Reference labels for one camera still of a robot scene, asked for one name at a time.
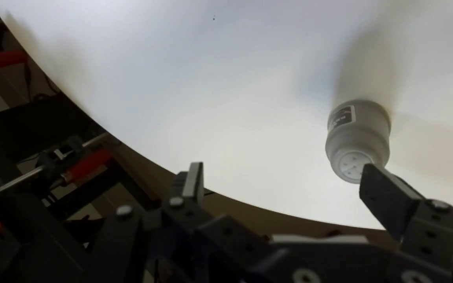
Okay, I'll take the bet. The black cart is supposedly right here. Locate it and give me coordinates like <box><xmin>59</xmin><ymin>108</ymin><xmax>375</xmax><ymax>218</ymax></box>
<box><xmin>0</xmin><ymin>4</ymin><xmax>186</xmax><ymax>283</ymax></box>

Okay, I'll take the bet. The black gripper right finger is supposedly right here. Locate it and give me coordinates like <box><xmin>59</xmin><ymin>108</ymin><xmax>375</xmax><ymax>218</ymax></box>
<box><xmin>359</xmin><ymin>161</ymin><xmax>453</xmax><ymax>283</ymax></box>

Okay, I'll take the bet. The grey salt shaker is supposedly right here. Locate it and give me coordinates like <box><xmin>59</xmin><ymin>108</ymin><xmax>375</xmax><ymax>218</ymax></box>
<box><xmin>324</xmin><ymin>99</ymin><xmax>394</xmax><ymax>185</ymax></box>

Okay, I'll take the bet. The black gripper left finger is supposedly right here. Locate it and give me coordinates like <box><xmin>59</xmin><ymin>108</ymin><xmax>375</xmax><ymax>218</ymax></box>
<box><xmin>82</xmin><ymin>160</ymin><xmax>291</xmax><ymax>283</ymax></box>

